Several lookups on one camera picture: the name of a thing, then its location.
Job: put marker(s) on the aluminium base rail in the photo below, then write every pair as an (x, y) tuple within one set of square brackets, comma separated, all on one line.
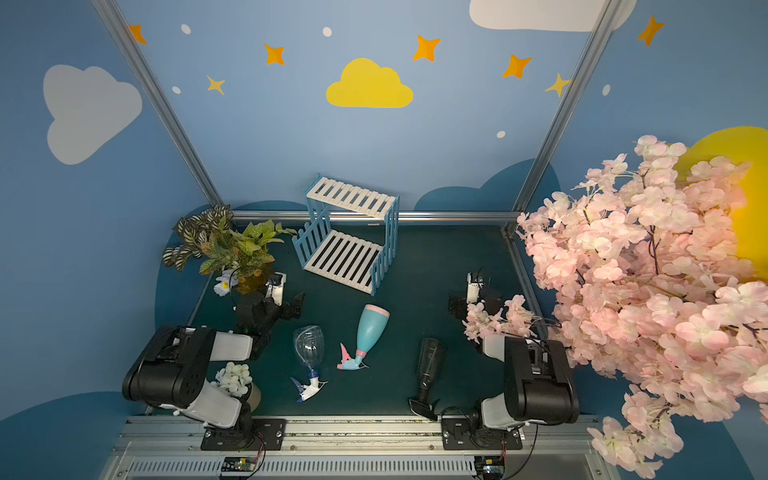
[(351, 447)]

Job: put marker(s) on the clear blue-white spray bottle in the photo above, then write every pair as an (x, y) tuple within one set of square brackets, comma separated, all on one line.
[(309, 347)]

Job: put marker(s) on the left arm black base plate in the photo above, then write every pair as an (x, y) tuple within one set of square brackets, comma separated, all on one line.
[(252, 435)]

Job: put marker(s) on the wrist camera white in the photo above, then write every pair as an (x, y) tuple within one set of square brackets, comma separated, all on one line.
[(475, 283), (275, 287)]

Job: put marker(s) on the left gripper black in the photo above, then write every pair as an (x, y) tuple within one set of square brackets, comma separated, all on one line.
[(288, 306)]

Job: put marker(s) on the small green circuit board right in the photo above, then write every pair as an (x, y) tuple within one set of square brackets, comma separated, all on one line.
[(489, 467)]

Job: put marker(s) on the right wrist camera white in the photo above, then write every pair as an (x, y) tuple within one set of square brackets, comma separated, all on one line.
[(475, 283)]

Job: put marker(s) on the green leafy potted plant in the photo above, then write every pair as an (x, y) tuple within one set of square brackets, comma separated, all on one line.
[(241, 258)]

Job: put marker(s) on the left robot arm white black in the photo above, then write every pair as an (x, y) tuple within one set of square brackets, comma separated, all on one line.
[(171, 372)]

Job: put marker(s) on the blue and white slatted shelf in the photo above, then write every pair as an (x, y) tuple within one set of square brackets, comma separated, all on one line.
[(351, 261)]

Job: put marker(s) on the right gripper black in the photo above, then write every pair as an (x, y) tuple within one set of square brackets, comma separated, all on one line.
[(459, 303)]

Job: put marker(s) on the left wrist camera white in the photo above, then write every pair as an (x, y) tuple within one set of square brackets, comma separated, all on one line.
[(275, 287)]

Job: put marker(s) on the small green circuit board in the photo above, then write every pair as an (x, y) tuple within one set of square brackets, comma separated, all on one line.
[(239, 465), (489, 467)]

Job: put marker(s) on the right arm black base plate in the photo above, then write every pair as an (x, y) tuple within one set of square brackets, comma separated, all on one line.
[(462, 434)]

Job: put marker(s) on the small green circuit board left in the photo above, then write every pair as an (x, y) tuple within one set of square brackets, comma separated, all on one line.
[(239, 465)]

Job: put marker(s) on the pink cherry blossom tree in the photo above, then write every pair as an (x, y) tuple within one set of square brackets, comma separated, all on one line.
[(649, 285)]

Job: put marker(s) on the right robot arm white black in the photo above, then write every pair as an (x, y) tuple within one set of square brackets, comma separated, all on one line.
[(537, 383)]

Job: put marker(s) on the small white flower pot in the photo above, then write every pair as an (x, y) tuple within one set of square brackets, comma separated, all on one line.
[(236, 381)]

